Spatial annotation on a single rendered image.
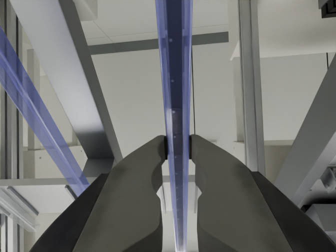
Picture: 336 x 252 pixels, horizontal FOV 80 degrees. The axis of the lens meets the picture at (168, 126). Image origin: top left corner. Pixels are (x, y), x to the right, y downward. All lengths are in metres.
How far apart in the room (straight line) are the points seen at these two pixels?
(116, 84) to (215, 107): 1.03
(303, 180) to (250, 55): 0.33
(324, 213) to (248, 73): 0.33
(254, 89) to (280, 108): 1.57
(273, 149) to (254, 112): 0.18
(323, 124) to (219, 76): 1.77
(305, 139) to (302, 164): 0.04
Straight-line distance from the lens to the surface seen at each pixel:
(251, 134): 0.55
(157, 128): 2.02
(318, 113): 0.34
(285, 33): 0.87
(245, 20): 0.61
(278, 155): 0.71
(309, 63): 2.30
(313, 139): 0.35
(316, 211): 0.47
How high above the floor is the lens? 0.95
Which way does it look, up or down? 2 degrees down
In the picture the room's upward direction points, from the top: 178 degrees clockwise
